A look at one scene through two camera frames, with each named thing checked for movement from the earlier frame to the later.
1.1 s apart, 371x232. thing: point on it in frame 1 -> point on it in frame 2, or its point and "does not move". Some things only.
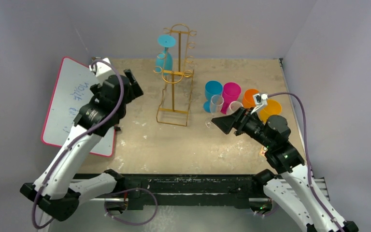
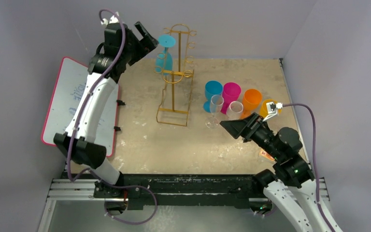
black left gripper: x=131 y=95 -> x=146 y=45
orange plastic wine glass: x=249 y=101 does not move
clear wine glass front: x=216 y=105 does not move
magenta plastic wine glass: x=231 y=91 does not move
